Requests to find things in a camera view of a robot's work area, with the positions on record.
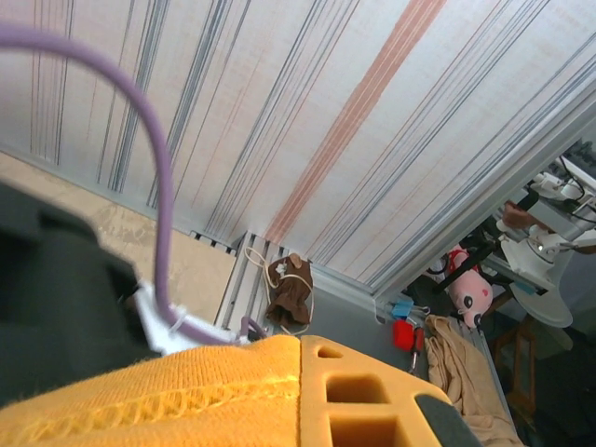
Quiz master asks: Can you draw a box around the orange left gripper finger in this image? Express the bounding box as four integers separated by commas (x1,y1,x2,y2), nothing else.
297,333,483,447

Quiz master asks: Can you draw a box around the yellow t-shirt with blue print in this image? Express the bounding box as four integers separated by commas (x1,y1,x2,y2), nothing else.
0,334,303,447

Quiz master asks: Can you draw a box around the red clamp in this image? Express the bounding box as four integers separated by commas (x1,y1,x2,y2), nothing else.
392,318,426,373

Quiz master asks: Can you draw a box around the blue binder clip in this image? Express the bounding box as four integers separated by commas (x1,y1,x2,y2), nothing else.
389,300,432,320

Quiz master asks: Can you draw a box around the beige cloth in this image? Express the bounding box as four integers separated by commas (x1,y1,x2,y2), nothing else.
424,314,525,447

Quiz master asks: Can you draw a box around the pink plush toy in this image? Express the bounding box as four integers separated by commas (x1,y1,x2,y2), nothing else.
446,249,494,330

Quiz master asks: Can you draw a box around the wooden stool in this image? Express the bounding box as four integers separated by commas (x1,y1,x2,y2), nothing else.
491,316,541,415

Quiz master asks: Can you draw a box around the white lamp-shaped device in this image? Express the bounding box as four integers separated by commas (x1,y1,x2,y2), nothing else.
495,171,596,330

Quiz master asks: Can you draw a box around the brown cloth pouch with string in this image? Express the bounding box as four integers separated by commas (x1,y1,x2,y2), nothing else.
245,245,316,336

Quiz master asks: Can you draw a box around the aluminium mounting rail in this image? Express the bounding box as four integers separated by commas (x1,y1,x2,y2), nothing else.
216,230,280,339

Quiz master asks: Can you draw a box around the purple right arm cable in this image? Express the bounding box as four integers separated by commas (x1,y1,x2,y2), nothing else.
0,25,269,348

